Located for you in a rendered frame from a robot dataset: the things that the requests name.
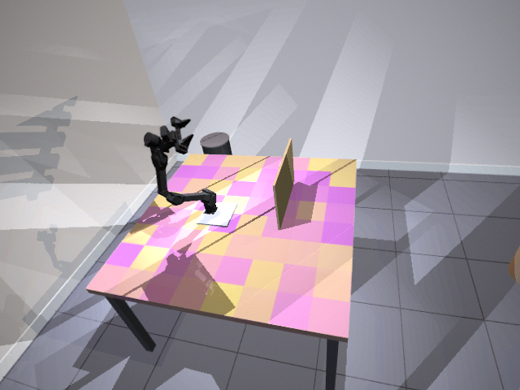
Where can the brown flat board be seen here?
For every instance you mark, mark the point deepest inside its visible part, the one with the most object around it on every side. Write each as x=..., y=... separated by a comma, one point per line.
x=283, y=183

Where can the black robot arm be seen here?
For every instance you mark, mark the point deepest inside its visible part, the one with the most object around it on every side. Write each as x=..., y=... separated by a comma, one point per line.
x=158, y=146

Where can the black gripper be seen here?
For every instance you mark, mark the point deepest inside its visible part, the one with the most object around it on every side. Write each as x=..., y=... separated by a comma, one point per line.
x=181, y=145

